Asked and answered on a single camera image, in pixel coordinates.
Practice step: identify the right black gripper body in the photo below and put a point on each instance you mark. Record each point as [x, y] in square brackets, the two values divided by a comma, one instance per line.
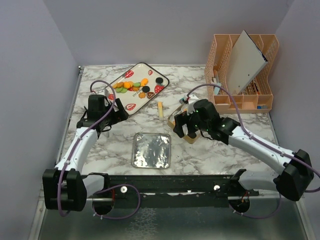
[204, 126]

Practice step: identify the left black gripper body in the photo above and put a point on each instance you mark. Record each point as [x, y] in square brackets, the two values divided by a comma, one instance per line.
[113, 116]

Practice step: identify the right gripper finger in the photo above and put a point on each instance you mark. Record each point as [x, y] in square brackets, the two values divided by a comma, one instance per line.
[193, 123]
[180, 120]

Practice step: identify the black sandwich cookie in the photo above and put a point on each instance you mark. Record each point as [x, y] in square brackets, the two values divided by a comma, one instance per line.
[192, 135]
[146, 89]
[159, 80]

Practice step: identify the silver tin lid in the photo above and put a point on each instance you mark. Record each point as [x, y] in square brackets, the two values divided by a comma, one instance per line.
[151, 150]

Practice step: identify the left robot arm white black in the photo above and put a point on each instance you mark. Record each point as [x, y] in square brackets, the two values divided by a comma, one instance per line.
[65, 188]

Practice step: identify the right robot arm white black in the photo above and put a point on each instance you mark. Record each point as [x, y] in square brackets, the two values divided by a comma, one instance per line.
[292, 170]

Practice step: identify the gold cookie tin box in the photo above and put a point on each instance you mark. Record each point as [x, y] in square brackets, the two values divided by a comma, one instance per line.
[171, 123]

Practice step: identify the yellow glue stick tube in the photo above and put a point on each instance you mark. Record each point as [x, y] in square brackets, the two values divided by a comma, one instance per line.
[160, 110]

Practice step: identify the light blue eraser in organizer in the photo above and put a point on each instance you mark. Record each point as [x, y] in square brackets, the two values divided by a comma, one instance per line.
[217, 88]

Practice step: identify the heart chocolate cookie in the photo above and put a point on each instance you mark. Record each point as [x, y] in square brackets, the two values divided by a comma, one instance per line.
[150, 95]

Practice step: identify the strawberry pattern white tray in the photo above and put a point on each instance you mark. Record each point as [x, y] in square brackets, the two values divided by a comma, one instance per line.
[123, 89]

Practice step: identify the yellow swirl butter cookie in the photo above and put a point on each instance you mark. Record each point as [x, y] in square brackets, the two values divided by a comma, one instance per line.
[142, 95]

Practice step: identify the green cookie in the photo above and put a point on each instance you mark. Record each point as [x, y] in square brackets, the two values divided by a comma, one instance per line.
[137, 84]

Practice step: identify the orange cookie top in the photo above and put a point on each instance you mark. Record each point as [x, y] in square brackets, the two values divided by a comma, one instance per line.
[144, 82]

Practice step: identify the white grey notebook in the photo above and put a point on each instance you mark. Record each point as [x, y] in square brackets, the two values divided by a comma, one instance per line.
[245, 62]

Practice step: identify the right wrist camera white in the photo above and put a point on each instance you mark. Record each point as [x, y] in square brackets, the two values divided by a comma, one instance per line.
[191, 102]

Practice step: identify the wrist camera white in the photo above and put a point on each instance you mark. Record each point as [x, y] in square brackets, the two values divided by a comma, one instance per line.
[191, 102]
[104, 92]

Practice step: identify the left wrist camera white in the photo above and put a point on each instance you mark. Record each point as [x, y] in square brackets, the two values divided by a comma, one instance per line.
[104, 92]

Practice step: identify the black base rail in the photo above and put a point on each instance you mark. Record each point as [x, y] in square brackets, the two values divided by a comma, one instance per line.
[161, 191]

